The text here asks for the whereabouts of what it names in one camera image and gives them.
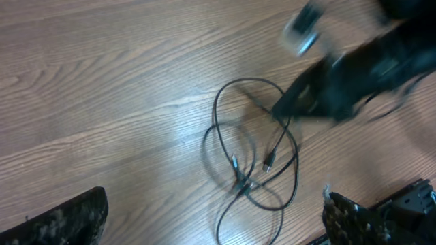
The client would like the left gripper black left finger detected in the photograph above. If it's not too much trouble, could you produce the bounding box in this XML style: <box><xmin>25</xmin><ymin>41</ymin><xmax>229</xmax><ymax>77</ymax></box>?
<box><xmin>1</xmin><ymin>186</ymin><xmax>108</xmax><ymax>245</ymax></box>

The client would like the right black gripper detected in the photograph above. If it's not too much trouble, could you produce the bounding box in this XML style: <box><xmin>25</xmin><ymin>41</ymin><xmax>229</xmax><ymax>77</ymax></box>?
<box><xmin>272</xmin><ymin>50</ymin><xmax>402</xmax><ymax>121</ymax></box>

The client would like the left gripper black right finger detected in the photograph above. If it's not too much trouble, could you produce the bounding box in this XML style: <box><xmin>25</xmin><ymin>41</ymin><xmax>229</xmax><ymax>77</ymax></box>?
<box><xmin>322</xmin><ymin>192</ymin><xmax>435</xmax><ymax>245</ymax></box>

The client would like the black cable bundle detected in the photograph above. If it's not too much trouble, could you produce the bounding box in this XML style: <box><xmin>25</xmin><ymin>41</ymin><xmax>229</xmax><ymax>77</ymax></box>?
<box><xmin>211</xmin><ymin>77</ymin><xmax>300</xmax><ymax>212</ymax></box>

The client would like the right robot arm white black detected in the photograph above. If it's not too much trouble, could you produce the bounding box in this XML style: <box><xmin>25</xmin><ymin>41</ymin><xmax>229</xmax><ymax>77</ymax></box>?
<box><xmin>272</xmin><ymin>1</ymin><xmax>435</xmax><ymax>122</ymax></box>

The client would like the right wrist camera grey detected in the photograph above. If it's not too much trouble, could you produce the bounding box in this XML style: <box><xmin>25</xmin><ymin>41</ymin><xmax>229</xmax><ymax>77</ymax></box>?
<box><xmin>280</xmin><ymin>1</ymin><xmax>324</xmax><ymax>57</ymax></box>

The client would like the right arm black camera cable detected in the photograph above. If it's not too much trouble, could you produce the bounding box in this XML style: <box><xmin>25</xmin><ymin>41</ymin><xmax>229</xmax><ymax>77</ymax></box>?
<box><xmin>350</xmin><ymin>69</ymin><xmax>436</xmax><ymax>123</ymax></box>

